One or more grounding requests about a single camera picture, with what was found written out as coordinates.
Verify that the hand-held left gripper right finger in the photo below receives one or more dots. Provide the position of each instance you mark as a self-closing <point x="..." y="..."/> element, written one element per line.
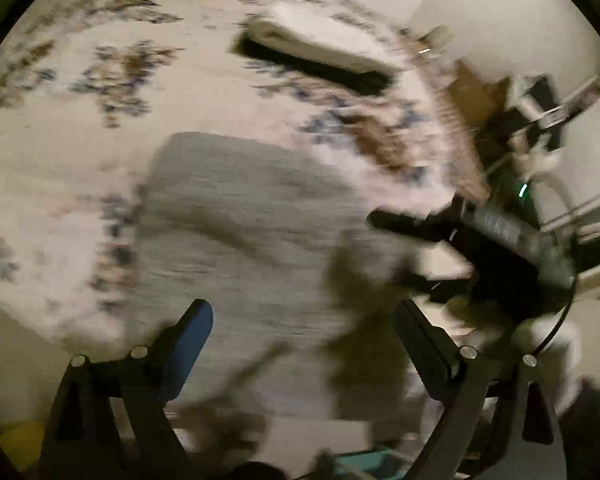
<point x="425" y="345"/>

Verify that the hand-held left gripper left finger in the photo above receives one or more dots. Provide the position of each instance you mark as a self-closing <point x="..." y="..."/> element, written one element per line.
<point x="187" y="355"/>

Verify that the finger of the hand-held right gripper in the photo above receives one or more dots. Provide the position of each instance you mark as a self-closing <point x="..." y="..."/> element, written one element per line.
<point x="440" y="285"/>
<point x="405" y="225"/>

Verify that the grey fleece pants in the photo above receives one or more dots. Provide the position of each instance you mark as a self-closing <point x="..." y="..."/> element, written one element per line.
<point x="240" y="260"/>

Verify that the black folded pants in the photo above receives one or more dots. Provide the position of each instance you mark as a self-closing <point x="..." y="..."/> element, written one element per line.
<point x="305" y="67"/>

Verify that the white folded pants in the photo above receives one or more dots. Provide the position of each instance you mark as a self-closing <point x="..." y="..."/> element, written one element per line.
<point x="320" y="35"/>

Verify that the chair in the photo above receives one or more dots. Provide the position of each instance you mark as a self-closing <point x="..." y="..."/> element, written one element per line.
<point x="510" y="130"/>

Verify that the teal basket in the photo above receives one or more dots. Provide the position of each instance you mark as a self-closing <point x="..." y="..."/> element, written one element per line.
<point x="365" y="465"/>

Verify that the large cardboard box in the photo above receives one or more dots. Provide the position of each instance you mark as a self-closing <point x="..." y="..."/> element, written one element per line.
<point x="472" y="92"/>

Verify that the black and white jacket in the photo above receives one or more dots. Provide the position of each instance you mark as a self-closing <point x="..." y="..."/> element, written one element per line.
<point x="542" y="95"/>

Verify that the yellow box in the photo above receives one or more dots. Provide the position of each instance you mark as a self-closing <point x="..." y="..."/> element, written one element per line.
<point x="22" y="442"/>

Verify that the white table lamp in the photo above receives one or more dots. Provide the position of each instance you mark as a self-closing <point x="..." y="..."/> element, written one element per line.
<point x="439" y="39"/>

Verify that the floral bed blanket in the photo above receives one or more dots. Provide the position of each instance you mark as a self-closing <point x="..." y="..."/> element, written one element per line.
<point x="180" y="85"/>

